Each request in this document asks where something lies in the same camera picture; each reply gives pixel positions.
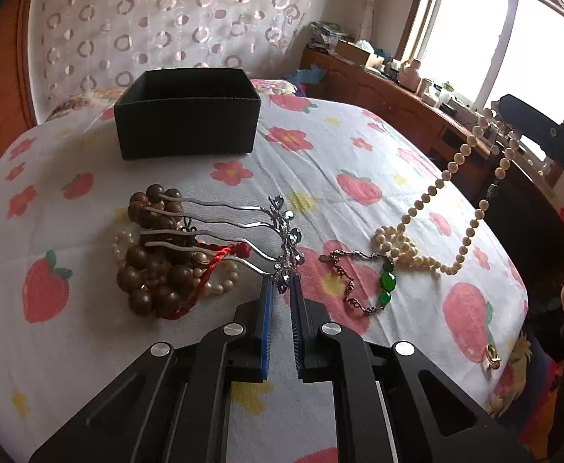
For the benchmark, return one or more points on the cardboard box on cabinet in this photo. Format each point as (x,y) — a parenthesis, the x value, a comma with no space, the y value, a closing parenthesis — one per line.
(356,55)

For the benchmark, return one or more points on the silver jewelled hair comb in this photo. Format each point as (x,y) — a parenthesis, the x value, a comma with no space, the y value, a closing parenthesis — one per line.
(262,238)

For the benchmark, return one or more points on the black open jewelry box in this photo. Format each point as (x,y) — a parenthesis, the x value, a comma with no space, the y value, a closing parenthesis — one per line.
(187,112)

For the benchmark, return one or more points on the pink ceramic jar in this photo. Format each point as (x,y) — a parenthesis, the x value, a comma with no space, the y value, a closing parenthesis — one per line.
(409,75)

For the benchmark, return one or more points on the blue crumpled cloth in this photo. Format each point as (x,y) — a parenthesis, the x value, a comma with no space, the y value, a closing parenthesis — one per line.
(302,78)

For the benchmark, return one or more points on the patterned bag on cabinet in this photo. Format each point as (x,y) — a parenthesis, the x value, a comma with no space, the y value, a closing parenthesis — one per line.
(326,35)

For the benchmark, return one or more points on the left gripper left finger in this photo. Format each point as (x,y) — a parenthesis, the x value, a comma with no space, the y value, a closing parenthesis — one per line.
(171,404)

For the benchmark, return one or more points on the sheer circle pattern curtain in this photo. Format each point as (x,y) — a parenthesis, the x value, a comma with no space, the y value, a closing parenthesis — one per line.
(77,46)

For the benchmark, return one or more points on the wooden side cabinet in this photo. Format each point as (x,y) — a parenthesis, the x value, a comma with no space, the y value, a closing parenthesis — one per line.
(436,135)

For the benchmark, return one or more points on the window with wooden frame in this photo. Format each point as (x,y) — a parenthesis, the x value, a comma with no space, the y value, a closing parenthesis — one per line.
(485,49)

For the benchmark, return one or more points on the floral quilt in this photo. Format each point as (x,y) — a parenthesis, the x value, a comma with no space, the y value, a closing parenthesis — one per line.
(105,98)

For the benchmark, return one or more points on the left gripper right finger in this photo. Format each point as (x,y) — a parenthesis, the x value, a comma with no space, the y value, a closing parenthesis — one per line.
(392,404)

